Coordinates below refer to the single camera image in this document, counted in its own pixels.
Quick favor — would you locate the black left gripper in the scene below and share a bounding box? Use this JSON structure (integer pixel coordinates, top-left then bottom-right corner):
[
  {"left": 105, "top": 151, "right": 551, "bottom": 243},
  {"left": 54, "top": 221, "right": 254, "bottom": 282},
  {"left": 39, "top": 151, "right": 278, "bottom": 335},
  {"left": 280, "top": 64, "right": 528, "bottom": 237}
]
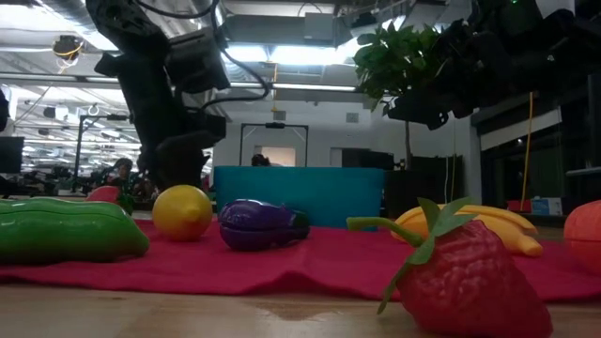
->
[{"left": 96, "top": 51, "right": 227, "bottom": 189}]

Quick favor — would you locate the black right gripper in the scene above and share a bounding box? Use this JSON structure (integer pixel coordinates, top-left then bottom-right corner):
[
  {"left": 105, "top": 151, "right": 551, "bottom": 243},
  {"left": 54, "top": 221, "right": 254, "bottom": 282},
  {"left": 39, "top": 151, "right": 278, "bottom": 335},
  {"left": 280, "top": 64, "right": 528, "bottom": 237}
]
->
[{"left": 387, "top": 27, "right": 560, "bottom": 131}]

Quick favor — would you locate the yellow lemon toy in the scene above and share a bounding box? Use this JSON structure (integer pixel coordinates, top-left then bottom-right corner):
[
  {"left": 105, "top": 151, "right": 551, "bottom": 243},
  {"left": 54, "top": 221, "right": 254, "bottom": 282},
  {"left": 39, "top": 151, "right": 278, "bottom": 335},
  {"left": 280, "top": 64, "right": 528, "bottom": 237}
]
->
[{"left": 151, "top": 184, "right": 214, "bottom": 243}]

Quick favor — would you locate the yellow banana toy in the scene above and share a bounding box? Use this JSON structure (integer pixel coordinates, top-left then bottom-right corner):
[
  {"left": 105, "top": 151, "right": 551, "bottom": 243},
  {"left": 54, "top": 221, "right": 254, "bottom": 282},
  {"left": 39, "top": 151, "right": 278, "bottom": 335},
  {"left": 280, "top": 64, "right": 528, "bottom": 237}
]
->
[{"left": 393, "top": 203, "right": 545, "bottom": 258}]

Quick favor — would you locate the red strawberry toy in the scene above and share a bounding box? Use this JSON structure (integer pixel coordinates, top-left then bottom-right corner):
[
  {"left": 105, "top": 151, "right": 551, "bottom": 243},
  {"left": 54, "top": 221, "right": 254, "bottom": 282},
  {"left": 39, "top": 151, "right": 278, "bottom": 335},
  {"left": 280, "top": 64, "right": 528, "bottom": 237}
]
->
[{"left": 346, "top": 196, "right": 554, "bottom": 338}]

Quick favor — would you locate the orange fruit toy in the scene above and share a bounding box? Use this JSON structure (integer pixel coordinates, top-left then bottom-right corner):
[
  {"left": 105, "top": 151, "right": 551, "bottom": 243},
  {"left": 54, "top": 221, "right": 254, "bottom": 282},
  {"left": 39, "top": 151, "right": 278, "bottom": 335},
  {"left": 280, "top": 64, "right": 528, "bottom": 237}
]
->
[{"left": 562, "top": 199, "right": 601, "bottom": 273}]

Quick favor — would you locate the blue plastic tupperware container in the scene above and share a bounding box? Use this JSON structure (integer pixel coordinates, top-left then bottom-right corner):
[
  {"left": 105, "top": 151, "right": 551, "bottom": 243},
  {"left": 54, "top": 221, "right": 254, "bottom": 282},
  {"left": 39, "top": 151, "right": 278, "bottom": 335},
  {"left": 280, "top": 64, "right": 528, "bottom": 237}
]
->
[{"left": 213, "top": 164, "right": 387, "bottom": 231}]

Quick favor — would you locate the green artificial plant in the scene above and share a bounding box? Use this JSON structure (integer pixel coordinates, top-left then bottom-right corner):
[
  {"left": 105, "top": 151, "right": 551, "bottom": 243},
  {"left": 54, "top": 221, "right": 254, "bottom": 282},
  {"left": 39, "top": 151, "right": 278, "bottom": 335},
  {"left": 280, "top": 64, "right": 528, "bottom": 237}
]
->
[{"left": 352, "top": 21, "right": 464, "bottom": 170}]

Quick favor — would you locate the black plant pot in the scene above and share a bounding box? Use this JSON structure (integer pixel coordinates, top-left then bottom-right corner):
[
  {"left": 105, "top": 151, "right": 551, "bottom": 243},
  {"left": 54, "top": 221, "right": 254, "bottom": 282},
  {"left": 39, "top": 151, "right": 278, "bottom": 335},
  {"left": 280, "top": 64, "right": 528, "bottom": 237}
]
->
[{"left": 384, "top": 169, "right": 452, "bottom": 220}]

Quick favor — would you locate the purple eggplant toy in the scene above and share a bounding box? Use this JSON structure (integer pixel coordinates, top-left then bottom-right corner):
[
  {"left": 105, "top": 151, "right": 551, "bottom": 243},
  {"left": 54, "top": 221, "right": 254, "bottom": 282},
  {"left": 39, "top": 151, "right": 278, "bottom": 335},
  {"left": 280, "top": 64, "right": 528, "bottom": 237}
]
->
[{"left": 218, "top": 198, "right": 312, "bottom": 253}]

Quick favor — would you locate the ceiling light strip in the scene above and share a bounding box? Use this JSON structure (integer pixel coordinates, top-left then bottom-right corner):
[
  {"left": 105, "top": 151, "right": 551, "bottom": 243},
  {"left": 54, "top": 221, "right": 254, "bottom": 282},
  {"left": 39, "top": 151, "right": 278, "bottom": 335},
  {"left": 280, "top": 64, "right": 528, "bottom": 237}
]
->
[{"left": 229, "top": 82, "right": 358, "bottom": 93}]

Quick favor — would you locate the green cucumber toy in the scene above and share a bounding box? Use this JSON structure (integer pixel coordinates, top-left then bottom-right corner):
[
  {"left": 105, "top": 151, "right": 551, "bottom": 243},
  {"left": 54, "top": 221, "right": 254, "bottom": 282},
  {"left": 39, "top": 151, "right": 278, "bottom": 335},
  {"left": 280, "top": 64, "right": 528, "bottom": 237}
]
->
[{"left": 0, "top": 196, "right": 150, "bottom": 265}]

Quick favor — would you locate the grey ceiling box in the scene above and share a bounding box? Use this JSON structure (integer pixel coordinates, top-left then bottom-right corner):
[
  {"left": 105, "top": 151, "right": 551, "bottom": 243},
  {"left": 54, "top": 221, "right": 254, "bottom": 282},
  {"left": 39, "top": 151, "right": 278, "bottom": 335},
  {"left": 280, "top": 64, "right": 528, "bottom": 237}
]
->
[{"left": 303, "top": 12, "right": 337, "bottom": 41}]

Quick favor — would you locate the ceiling light panel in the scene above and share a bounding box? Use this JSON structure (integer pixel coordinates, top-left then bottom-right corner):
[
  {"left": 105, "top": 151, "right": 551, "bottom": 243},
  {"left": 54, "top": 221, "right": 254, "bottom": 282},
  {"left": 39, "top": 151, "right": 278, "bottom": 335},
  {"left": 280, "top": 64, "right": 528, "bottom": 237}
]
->
[{"left": 223, "top": 44, "right": 361, "bottom": 67}]

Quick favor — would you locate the black monitor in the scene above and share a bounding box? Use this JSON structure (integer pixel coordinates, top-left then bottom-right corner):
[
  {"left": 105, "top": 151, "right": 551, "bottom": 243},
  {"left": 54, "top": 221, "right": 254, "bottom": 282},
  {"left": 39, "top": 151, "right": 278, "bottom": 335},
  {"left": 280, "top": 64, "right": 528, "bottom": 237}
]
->
[{"left": 0, "top": 135, "right": 25, "bottom": 175}]

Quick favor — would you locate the blue white box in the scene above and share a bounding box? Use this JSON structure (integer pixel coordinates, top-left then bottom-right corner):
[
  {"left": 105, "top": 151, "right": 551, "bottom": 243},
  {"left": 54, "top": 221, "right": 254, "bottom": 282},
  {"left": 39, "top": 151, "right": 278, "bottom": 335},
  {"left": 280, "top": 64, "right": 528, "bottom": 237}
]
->
[{"left": 531, "top": 196, "right": 563, "bottom": 217}]

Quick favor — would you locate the red cloth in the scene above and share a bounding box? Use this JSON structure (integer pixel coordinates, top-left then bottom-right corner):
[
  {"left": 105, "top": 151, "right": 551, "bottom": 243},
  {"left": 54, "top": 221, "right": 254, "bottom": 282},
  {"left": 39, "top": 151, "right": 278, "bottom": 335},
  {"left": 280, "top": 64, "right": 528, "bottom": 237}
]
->
[{"left": 0, "top": 219, "right": 601, "bottom": 302}]

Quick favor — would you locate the black gantry frame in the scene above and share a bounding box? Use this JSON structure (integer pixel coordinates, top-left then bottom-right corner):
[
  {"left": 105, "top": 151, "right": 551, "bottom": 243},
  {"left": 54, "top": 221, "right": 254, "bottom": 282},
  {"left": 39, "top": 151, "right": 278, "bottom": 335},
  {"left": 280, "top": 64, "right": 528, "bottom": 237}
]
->
[
  {"left": 239, "top": 121, "right": 310, "bottom": 168},
  {"left": 74, "top": 115, "right": 142, "bottom": 184}
]

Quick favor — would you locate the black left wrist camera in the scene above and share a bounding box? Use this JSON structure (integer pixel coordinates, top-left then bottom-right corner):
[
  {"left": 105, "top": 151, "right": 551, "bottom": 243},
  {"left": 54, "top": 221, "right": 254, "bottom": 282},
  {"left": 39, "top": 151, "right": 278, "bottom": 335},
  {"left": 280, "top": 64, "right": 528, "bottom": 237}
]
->
[{"left": 164, "top": 26, "right": 232, "bottom": 95}]

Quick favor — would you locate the yellow hanging cable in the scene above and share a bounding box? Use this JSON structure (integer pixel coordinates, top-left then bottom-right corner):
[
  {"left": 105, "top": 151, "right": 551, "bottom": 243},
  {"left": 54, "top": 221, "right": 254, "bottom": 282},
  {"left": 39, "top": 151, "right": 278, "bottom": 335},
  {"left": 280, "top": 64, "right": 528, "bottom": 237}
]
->
[{"left": 519, "top": 91, "right": 535, "bottom": 212}]

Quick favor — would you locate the yellow ceiling cable reel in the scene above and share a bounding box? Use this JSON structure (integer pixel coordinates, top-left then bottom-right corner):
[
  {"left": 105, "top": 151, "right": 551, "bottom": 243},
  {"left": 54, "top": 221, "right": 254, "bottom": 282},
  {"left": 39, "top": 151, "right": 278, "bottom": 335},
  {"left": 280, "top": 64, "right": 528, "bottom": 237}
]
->
[{"left": 52, "top": 35, "right": 85, "bottom": 61}]

